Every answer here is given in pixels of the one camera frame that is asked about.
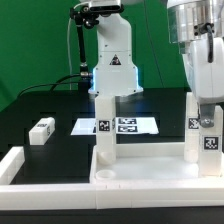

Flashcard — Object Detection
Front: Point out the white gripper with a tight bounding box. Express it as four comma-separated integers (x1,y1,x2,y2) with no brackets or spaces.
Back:
182,38,224,128

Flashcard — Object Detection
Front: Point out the white desk tabletop tray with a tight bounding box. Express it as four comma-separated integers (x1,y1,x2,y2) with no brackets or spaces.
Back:
89,142,224,188

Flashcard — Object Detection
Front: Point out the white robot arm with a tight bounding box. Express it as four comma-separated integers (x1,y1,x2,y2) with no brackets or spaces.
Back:
78,0,224,128

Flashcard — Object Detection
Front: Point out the fiducial marker base sheet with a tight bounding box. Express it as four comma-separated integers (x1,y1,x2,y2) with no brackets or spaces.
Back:
71,117,159,135

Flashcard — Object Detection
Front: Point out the white U-shaped obstacle fence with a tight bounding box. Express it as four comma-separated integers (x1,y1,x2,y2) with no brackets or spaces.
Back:
0,147,224,210

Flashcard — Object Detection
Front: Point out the black camera on mount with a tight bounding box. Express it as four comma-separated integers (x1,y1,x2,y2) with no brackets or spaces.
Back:
88,0,123,14

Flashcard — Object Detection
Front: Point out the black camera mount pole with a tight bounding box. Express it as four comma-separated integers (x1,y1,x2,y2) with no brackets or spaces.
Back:
70,6,99,91

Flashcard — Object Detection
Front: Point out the black cable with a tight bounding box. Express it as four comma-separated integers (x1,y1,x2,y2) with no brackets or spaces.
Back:
16,73,84,98

